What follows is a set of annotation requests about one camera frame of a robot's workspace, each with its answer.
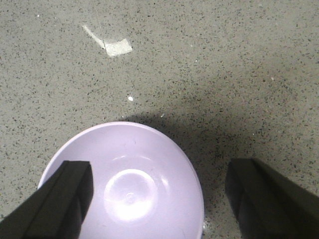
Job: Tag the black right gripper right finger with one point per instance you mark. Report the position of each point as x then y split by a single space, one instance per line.
267 205

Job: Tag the white tape piece on counter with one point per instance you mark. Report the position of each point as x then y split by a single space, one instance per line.
112 49

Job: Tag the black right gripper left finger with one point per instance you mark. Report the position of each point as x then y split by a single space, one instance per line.
57 209

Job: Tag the purple plastic bowl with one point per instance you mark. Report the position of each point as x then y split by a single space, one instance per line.
145 187

